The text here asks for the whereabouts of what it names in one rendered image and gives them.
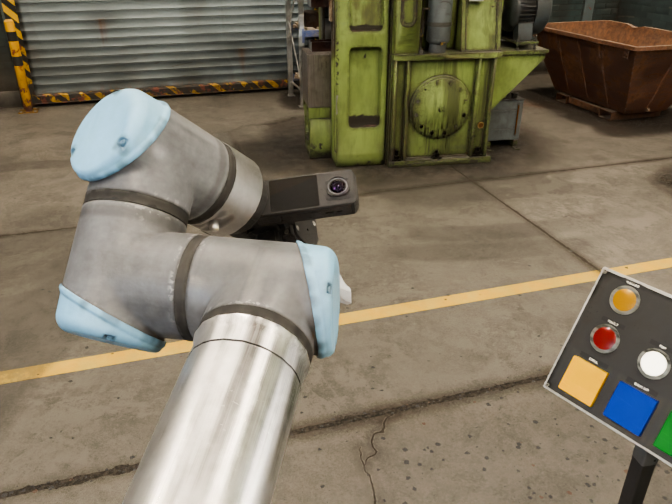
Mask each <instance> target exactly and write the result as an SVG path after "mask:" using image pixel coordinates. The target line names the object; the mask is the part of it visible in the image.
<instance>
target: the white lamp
mask: <svg viewBox="0 0 672 504"><path fill-rule="evenodd" d="M666 365H667V364H666V360H665V358H664V357H663V356H662V355H661V354H660V353H658V352H648V353H646V354H645V355H644V356H643V357H642V359H641V367H642V369H643V371H644V372H645V373H647V374H649V375H652V376H657V375H660V374H662V373H663V372H664V371H665V369H666Z"/></svg>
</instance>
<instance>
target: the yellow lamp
mask: <svg viewBox="0 0 672 504"><path fill-rule="evenodd" d="M613 304H614V306H615V307H616V308H617V309H618V310H620V311H629V310H631V309H632V308H633V307H634V306H635V304H636V296H635V294H634V293H633V292H632V291H631V290H629V289H621V290H618V291H617V292H616V293H615V294H614V296H613Z"/></svg>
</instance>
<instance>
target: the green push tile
mask: <svg viewBox="0 0 672 504"><path fill-rule="evenodd" d="M653 446H654V447H656V448H658V449H659V450H661V451H663V452H664V453H666V454H667V455H669V456H671V457H672V410H671V412H670V413H669V415H668V417H667V419H666V421H665V423H664V424H663V426H662V428H661V430H660V432H659V434H658V435H657V437H656V439H655V441H654V443H653Z"/></svg>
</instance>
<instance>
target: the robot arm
mask: <svg viewBox="0 0 672 504"><path fill-rule="evenodd" d="M70 160H71V165H72V168H73V170H74V171H75V172H76V173H77V175H78V177H79V178H81V179H82V180H85V181H89V184H88V187H87V191H86V194H85V198H84V202H83V206H82V209H81V213H80V217H79V221H78V225H77V229H76V232H75V236H74V240H73V244H72V248H71V252H70V256H69V260H68V264H67V268H66V272H65V275H64V279H63V283H61V284H60V285H59V290H60V296H59V301H58V306H57V311H56V322H57V324H58V326H59V327H60V328H61V329H62V330H64V331H65V332H68V333H71V334H74V335H77V336H81V337H85V338H89V339H93V340H97V341H101V342H105V343H109V344H113V345H117V346H122V347H126V348H131V349H136V350H141V351H146V352H151V353H158V352H160V351H161V350H162V348H164V347H165V345H166V341H165V340H164V338H167V339H177V340H185V341H190V342H193V346H192V349H191V351H190V353H189V355H188V357H187V360H186V362H185V364H184V366H183V369H182V371H181V373H180V375H179V377H178V380H177V382H176V384H175V386H174V389H173V391H172V393H171V395H170V397H169V400H168V402H167V404H166V406H165V409H164V411H163V413H162V415H161V417H160V420H159V422H158V424H157V426H156V429H155V431H154V433H153V435H152V438H151V440H150V442H149V444H148V446H147V449H146V451H145V453H144V455H143V458H142V460H141V462H140V464H139V466H138V469H137V471H136V473H135V475H134V478H133V480H132V482H131V484H130V486H129V489H128V491H127V493H126V495H125V498H124V500H123V502H122V504H271V501H272V497H273V493H274V489H275V486H276V482H277V478H278V474H279V470H280V467H281V463H282V459H283V455H284V452H285V448H286V444H287V440H288V436H289V433H290V429H291V425H292V421H293V418H294V414H295V410H296V406H297V402H298V399H299V395H300V391H301V387H302V384H303V381H304V380H305V379H306V377H307V375H308V372H309V368H310V364H311V361H312V358H313V356H316V357H317V358H318V359H323V358H325V357H329V356H331V355H332V354H333V353H334V351H335V345H336V343H337V336H338V326H339V309H340V302H341V303H343V304H346V305H349V304H351V303H352V302H351V288H350V287H349V286H347V285H346V284H345V282H344V281H343V279H342V277H341V275H340V273H339V264H338V259H337V256H336V254H335V253H334V252H333V251H332V250H331V249H330V248H328V247H325V246H319V245H317V242H318V240H319V238H318V234H317V227H316V219H320V218H328V217H335V216H342V215H350V214H355V213H356V212H357V211H358V209H359V196H358V189H357V182H356V176H355V174H354V172H353V171H352V170H350V169H344V170H337V171H330V172H322V173H315V174H308V175H301V176H293V177H286V178H279V179H272V180H263V179H262V174H261V171H260V169H259V167H258V166H257V164H256V163H255V162H254V161H253V160H251V159H249V158H248V157H246V156H245V155H243V154H242V153H240V152H239V151H237V150H236V149H234V148H232V147H231V146H229V145H228V144H226V143H224V142H222V141H220V140H219V139H217V138H216V137H214V136H212V135H211V134H209V133H208V132H206V131H205V130H203V129H202V128H200V127H198V126H197V125H195V124H194V123H192V122H191V121H189V120H188V119H186V118H185V117H183V116H181V115H180V114H178V113H177V112H175V111H174V110H172V109H171V108H170V107H169V105H168V104H167V103H165V102H163V101H159V100H156V99H154V98H153V97H151V96H149V95H147V94H146V93H144V92H142V91H140V90H137V89H123V90H118V91H116V92H113V93H111V94H110V95H108V96H106V97H105V98H103V99H102V100H101V101H100V102H98V103H97V104H96V105H95V106H94V107H93V108H92V109H91V111H90V112H89V113H88V114H87V116H86V117H85V118H84V120H83V121H82V123H81V124H80V126H79V128H78V130H77V132H76V134H75V137H74V139H73V143H72V146H71V158H70ZM188 224H189V225H191V226H193V227H195V228H198V229H200V230H201V231H202V232H204V233H206V234H209V235H214V236H205V235H202V234H192V233H186V230H187V225H188ZM227 235H230V236H232V237H234V238H231V237H219V236H227Z"/></svg>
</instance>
